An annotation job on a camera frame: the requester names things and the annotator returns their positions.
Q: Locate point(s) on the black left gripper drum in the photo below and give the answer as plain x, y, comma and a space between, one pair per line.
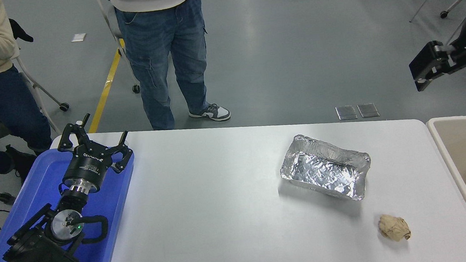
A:
87, 168

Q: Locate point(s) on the foil tray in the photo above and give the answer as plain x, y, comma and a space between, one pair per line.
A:
322, 169

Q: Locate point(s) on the metal floor plate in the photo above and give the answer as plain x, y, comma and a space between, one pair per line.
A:
368, 110
346, 112

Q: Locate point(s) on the blue plastic tray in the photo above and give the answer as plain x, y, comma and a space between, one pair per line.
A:
107, 203

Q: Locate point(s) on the standing person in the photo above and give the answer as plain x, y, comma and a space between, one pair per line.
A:
156, 40

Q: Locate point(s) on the grey seat wheeled chair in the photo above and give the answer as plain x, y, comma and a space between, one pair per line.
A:
110, 21

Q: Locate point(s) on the crumpled tan paper ball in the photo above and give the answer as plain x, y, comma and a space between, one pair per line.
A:
394, 227

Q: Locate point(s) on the white frame wheeled chair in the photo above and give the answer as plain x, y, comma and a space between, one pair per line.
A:
43, 91

